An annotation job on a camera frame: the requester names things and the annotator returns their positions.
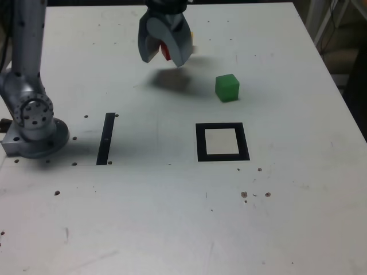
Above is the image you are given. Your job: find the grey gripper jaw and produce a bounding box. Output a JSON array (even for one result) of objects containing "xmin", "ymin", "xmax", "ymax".
[
  {"xmin": 137, "ymin": 13, "xmax": 162, "ymax": 63},
  {"xmin": 146, "ymin": 13, "xmax": 193, "ymax": 68}
]

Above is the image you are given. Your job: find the red cube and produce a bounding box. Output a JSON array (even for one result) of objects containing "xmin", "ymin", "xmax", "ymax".
[{"xmin": 159, "ymin": 41, "xmax": 173, "ymax": 62}]

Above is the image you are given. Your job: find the green cube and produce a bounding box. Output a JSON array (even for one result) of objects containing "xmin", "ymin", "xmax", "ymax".
[{"xmin": 214, "ymin": 73, "xmax": 240, "ymax": 103}]

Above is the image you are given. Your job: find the black tape square outline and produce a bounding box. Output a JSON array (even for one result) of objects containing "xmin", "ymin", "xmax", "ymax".
[{"xmin": 195, "ymin": 122, "xmax": 251, "ymax": 163}]

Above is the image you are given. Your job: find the black tape strip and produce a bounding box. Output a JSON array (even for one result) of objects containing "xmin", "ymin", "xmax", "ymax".
[{"xmin": 96, "ymin": 112, "xmax": 116, "ymax": 166}]

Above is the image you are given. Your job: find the white metal frame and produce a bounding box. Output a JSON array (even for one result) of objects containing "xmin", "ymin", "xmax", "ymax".
[{"xmin": 305, "ymin": 0, "xmax": 353, "ymax": 49}]

